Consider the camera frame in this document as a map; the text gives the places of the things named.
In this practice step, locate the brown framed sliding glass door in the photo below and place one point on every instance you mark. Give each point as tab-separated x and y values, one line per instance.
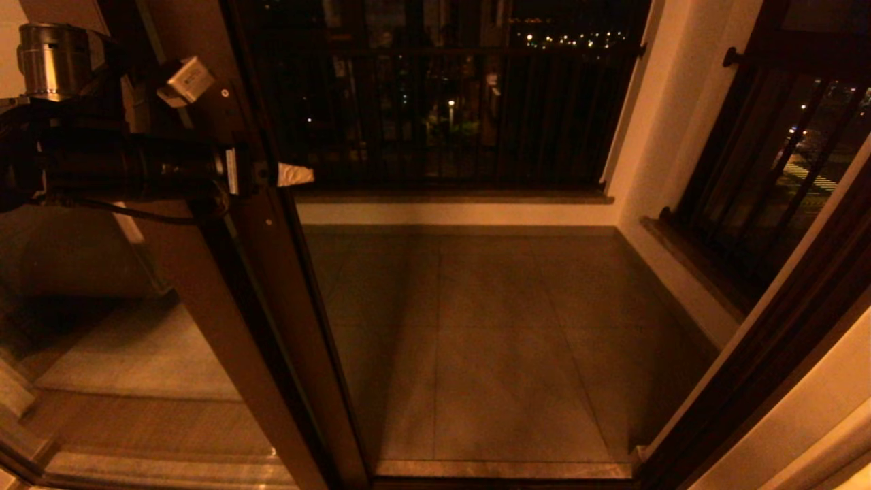
272	272

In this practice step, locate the dark front-load washing machine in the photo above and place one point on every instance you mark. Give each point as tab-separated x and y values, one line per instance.
68	258

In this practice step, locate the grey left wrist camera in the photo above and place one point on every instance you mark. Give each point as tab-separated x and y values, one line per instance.
187	82

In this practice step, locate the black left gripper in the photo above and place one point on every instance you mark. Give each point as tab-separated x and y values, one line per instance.
184	167

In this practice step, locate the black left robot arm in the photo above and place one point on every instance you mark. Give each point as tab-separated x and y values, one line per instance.
61	156

